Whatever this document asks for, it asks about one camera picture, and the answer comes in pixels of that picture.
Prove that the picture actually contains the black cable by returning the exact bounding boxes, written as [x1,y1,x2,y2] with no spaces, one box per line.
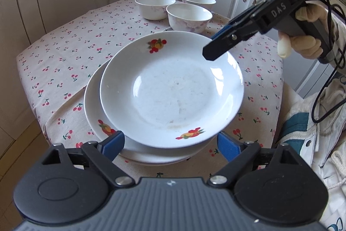
[311,0,346,123]

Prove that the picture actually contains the white teal jacket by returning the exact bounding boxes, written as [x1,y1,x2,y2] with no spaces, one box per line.
[277,77,346,231]

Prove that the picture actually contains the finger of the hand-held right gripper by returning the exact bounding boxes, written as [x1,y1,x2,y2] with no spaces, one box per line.
[211,0,274,40]
[203,20,264,61]

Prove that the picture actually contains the cherry-print tablecloth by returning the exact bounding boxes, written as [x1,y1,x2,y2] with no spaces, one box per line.
[16,0,284,180]

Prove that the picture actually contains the white floral bowl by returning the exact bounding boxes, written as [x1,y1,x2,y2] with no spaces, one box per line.
[181,0,217,13]
[166,3,213,34]
[135,0,177,21]

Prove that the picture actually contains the white fruit-print plate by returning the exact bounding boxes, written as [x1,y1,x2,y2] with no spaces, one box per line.
[100,31,244,149]
[84,58,214,165]

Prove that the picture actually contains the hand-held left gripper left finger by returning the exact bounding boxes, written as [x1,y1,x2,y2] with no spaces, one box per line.
[40,130,136,189]

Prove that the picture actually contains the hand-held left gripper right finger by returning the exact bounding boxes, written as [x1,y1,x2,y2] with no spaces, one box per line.
[207,131,302,189]

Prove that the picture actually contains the person's right hand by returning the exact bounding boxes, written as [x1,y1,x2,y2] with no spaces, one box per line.
[277,2,333,60]

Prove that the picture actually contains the white drawstring cord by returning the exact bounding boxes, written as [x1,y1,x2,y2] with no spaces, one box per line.
[326,151,346,189]

